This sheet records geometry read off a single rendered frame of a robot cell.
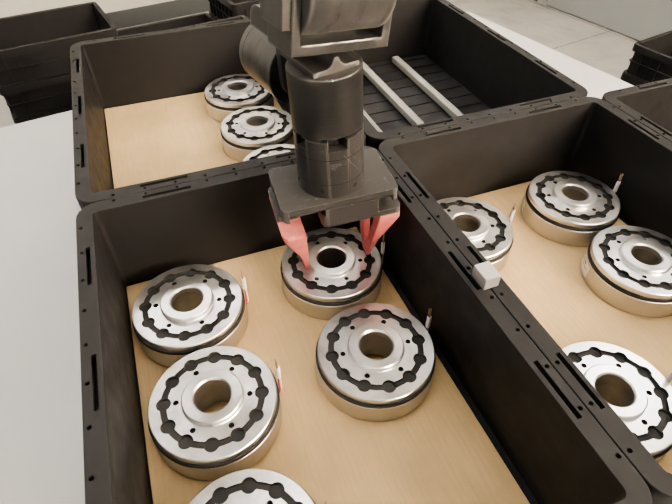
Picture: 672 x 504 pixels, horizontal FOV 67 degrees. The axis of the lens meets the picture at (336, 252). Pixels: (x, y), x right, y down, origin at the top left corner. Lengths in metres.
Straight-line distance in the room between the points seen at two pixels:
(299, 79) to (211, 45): 0.51
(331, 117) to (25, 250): 0.61
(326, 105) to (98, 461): 0.27
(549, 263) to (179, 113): 0.58
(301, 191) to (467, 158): 0.25
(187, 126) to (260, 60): 0.39
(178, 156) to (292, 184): 0.33
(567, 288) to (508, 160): 0.18
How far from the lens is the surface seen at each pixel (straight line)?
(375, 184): 0.44
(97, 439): 0.36
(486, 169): 0.65
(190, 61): 0.88
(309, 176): 0.42
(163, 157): 0.75
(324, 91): 0.37
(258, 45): 0.44
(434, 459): 0.44
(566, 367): 0.39
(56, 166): 1.05
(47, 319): 0.77
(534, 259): 0.60
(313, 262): 0.50
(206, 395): 0.45
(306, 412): 0.45
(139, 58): 0.87
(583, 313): 0.56
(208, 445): 0.42
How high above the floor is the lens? 1.23
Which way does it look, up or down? 44 degrees down
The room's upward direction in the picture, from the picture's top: straight up
